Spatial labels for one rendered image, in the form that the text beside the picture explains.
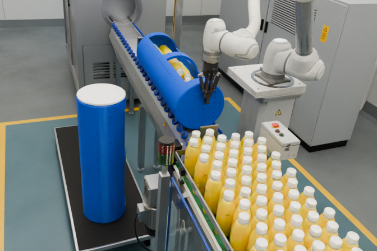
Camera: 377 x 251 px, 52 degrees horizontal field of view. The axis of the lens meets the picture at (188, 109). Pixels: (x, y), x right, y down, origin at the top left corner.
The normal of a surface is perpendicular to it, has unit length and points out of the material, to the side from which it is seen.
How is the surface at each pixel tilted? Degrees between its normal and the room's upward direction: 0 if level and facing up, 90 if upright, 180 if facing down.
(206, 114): 90
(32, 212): 0
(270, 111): 90
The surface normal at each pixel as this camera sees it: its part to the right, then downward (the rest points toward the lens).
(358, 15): 0.37, 0.47
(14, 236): 0.08, -0.88
